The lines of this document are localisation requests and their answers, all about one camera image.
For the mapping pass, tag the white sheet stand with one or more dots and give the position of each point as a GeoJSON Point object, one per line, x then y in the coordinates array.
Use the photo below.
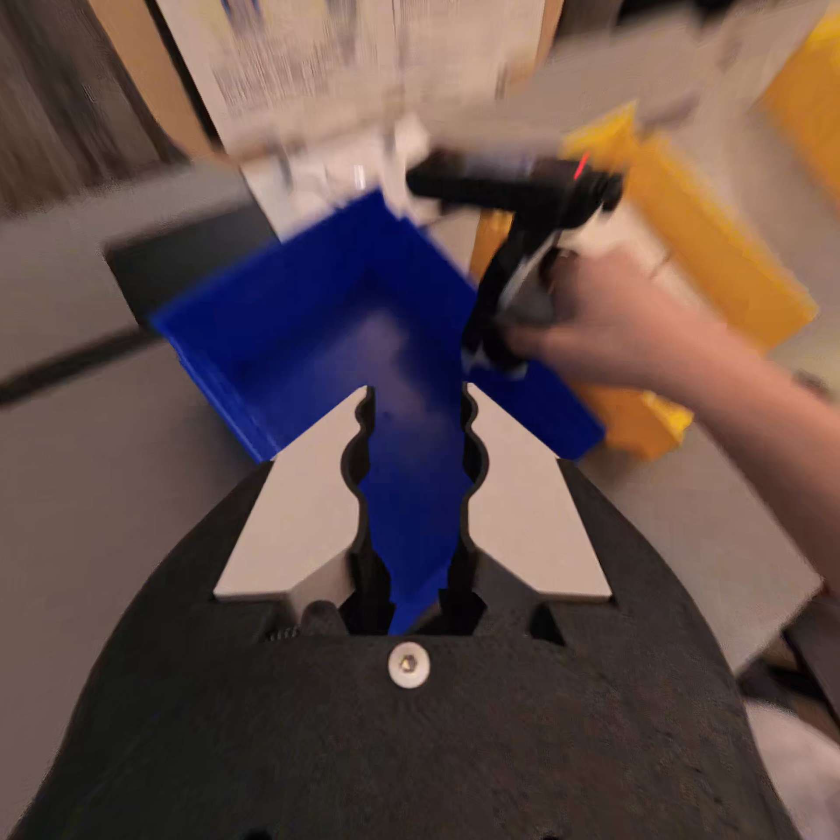
{"type": "Point", "coordinates": [308, 184]}

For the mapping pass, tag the person's white clothing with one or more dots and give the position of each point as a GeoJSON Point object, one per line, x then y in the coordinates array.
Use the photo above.
{"type": "Point", "coordinates": [800, 774]}

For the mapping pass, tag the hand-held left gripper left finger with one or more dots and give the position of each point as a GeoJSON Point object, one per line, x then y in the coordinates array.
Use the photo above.
{"type": "Point", "coordinates": [295, 525]}

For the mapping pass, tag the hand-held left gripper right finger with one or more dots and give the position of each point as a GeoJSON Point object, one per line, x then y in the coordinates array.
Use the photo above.
{"type": "Point", "coordinates": [531, 525]}

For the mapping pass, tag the black desk mat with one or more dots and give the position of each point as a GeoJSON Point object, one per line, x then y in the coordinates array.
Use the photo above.
{"type": "Point", "coordinates": [190, 256]}

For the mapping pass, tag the printed instruction sheet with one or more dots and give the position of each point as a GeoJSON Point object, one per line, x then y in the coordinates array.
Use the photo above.
{"type": "Point", "coordinates": [328, 65]}

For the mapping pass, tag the person's right forearm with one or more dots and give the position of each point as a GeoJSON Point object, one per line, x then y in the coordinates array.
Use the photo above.
{"type": "Point", "coordinates": [787, 446]}

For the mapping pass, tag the person's right hand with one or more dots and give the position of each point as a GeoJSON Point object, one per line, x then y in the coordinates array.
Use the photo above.
{"type": "Point", "coordinates": [623, 328]}

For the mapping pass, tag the blue plastic bin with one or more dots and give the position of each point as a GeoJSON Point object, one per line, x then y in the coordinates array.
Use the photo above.
{"type": "Point", "coordinates": [295, 315]}

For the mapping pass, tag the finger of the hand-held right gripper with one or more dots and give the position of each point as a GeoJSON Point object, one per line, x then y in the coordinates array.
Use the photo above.
{"type": "Point", "coordinates": [518, 282]}

